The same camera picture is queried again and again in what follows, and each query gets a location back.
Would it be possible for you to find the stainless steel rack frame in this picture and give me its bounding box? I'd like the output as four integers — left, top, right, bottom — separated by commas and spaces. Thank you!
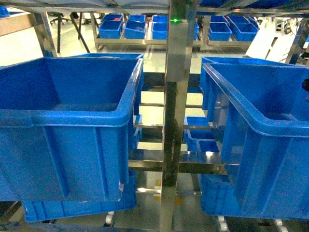
0, 0, 309, 232

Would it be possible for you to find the upper right large blue bin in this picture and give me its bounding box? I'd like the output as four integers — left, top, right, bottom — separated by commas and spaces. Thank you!
203, 63, 309, 219

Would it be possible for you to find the upper left large blue bin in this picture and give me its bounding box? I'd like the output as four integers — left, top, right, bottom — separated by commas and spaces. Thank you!
0, 58, 143, 201

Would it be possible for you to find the background rack of small bins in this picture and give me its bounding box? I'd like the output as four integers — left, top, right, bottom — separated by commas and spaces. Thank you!
93, 14, 258, 50

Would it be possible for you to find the lower right blue bin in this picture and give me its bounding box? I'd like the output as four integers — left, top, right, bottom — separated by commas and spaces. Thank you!
198, 174, 243, 217

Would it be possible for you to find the large blue bin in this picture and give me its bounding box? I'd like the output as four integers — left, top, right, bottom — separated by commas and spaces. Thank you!
203, 63, 309, 219
0, 58, 143, 201

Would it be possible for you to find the lower left blue bin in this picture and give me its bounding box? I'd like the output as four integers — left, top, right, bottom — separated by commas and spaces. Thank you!
22, 171, 137, 222

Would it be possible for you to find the dark gripper tip at edge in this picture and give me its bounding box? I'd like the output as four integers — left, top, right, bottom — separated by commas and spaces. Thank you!
302, 78, 309, 102

